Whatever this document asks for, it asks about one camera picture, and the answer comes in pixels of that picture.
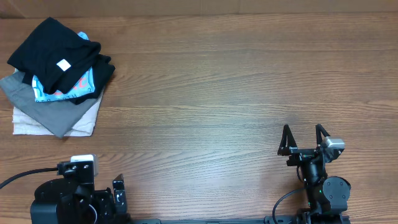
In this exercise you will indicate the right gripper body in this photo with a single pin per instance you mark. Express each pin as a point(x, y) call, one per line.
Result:
point(300, 155)

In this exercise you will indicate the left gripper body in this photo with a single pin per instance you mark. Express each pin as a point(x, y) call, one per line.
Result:
point(102, 206)

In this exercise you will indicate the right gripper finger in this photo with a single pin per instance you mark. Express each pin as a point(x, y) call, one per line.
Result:
point(287, 145)
point(321, 134)

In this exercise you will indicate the black t-shirt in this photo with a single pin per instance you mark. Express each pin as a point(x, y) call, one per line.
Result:
point(24, 58)

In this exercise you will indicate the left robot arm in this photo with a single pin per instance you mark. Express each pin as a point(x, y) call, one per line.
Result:
point(44, 207)

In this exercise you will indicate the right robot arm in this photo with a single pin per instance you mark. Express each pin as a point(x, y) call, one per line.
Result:
point(327, 195)

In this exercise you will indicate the grey folded shirt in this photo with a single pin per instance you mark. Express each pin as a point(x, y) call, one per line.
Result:
point(58, 118)

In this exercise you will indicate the light blue printed folded shirt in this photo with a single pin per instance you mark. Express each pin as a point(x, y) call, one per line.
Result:
point(66, 66)

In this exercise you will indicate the white folded cloth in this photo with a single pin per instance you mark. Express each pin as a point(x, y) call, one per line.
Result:
point(38, 113)

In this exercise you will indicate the black folded shirt in stack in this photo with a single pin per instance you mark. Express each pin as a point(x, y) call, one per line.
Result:
point(99, 74)

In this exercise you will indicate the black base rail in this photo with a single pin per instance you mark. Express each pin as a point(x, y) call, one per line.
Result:
point(283, 219)

